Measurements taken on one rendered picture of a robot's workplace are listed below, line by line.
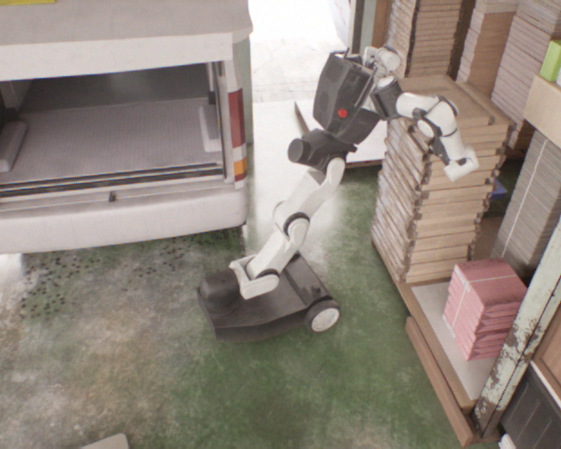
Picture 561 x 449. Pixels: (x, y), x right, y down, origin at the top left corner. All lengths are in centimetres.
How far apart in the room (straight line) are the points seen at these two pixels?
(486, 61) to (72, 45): 360
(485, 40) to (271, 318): 280
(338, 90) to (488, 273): 112
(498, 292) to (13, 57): 208
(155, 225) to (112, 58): 161
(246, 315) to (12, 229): 129
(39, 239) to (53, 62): 171
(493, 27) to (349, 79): 235
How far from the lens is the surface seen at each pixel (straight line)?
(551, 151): 251
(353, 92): 222
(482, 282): 254
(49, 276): 335
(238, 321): 261
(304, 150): 227
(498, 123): 255
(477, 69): 449
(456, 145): 199
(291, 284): 277
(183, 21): 139
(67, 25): 140
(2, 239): 303
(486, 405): 246
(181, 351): 274
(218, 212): 284
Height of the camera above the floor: 216
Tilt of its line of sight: 39 degrees down
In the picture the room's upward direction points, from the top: straight up
